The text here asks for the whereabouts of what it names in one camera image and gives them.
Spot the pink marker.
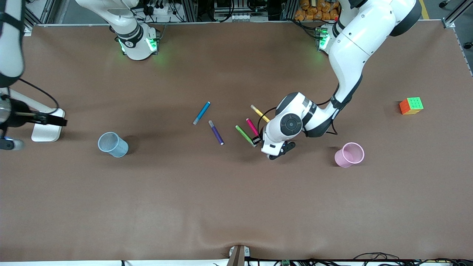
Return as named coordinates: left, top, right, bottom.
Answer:
left=246, top=118, right=260, bottom=137

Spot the blue marker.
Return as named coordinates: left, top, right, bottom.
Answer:
left=193, top=101, right=211, bottom=125

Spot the green marker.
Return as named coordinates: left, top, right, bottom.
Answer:
left=235, top=125, right=257, bottom=148

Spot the white desk stand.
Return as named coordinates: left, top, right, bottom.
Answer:
left=7, top=88, right=66, bottom=143

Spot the yellow marker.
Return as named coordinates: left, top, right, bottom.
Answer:
left=250, top=104, right=271, bottom=123

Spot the purple marker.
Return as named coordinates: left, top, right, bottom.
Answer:
left=208, top=120, right=225, bottom=146

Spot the blue mesh cup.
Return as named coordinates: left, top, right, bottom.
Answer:
left=98, top=132, right=129, bottom=158

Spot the pink mesh cup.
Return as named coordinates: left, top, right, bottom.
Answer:
left=334, top=142, right=365, bottom=168

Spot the colourful puzzle cube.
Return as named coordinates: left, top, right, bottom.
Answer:
left=399, top=97, right=424, bottom=115

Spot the orange snack bag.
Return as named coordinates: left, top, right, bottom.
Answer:
left=295, top=0, right=341, bottom=21

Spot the white power strip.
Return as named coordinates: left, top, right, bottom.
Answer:
left=146, top=2, right=175, bottom=16

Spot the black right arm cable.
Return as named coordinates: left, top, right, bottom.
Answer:
left=18, top=78, right=60, bottom=115

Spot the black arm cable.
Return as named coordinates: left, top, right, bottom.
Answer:
left=257, top=84, right=340, bottom=136
left=18, top=78, right=60, bottom=115

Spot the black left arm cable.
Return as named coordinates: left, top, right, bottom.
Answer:
left=257, top=84, right=340, bottom=136

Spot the aluminium frame post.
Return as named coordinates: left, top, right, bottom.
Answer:
left=23, top=0, right=56, bottom=29
left=442, top=0, right=473, bottom=28

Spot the brown camera mount bracket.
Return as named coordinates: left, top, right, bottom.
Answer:
left=227, top=245, right=251, bottom=266

